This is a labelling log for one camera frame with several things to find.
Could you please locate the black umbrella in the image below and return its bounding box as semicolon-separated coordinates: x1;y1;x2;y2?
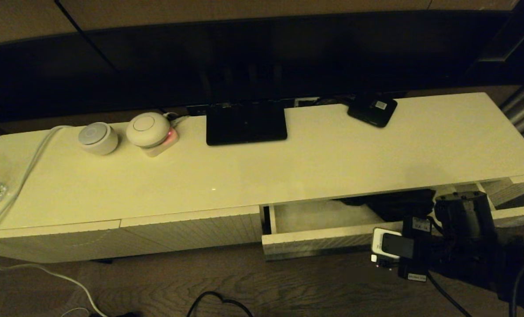
339;188;436;222

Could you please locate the white cabinet drawer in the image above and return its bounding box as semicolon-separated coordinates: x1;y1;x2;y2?
261;183;524;260

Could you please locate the white tv cabinet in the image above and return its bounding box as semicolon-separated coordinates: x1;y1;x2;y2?
0;92;524;265

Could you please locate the black box with white label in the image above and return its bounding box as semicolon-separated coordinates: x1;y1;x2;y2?
347;94;398;128

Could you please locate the white ribbed cabinet front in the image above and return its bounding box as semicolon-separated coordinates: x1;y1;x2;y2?
120;205;265;256
0;219;122;265

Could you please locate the large black television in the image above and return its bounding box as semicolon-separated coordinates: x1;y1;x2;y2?
0;10;524;126

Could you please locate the white power strip red light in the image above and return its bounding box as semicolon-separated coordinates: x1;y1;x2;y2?
141;128;180;158

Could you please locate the white round dome device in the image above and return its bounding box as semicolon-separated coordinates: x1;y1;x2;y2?
126;112;172;148

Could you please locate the white speaker with grey top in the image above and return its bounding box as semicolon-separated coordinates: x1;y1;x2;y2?
77;122;119;155

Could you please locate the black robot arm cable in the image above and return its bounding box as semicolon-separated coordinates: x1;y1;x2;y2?
426;273;474;317

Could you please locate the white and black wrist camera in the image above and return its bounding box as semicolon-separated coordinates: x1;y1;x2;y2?
371;227;415;268

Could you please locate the black floor cable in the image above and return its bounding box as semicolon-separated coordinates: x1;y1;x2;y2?
186;291;255;317

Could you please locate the black television base plate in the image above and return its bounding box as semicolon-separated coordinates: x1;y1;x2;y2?
206;102;288;147

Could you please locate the dark framed wall panel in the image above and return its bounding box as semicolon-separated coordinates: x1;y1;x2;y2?
480;0;524;62

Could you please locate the thin white cord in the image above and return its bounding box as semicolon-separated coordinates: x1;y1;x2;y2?
165;112;191;127

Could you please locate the thick white power cable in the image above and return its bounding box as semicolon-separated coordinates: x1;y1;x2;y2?
0;125;109;317

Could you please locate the thin black hanging cable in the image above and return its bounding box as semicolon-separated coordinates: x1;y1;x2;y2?
54;0;168;113

